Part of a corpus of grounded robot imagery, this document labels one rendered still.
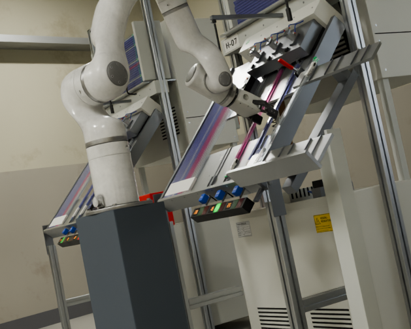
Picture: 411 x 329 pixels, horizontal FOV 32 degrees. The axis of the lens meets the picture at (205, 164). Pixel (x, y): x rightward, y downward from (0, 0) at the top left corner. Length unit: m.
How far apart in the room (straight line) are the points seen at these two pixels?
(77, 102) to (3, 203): 4.03
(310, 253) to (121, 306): 0.92
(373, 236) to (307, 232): 0.24
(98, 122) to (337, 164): 0.70
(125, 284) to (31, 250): 4.24
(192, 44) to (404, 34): 0.92
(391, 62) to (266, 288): 0.99
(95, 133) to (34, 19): 4.73
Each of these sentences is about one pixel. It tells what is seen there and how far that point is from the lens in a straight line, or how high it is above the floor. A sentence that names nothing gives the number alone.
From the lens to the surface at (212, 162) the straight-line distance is 2.70.
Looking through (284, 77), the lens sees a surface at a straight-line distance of 2.66.
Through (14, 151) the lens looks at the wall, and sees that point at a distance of 6.21.
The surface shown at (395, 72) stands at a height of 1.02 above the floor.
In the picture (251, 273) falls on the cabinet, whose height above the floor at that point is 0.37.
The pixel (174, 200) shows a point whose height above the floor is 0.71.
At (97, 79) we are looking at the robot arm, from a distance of 1.99.
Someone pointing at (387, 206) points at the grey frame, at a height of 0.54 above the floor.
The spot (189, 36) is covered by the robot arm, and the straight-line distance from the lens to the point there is 2.34.
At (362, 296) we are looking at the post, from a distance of 2.16.
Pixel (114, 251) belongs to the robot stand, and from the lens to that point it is 1.94.
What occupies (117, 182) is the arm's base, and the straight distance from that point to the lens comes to 1.98.
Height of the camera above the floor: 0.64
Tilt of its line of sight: 4 degrees up
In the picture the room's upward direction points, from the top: 11 degrees counter-clockwise
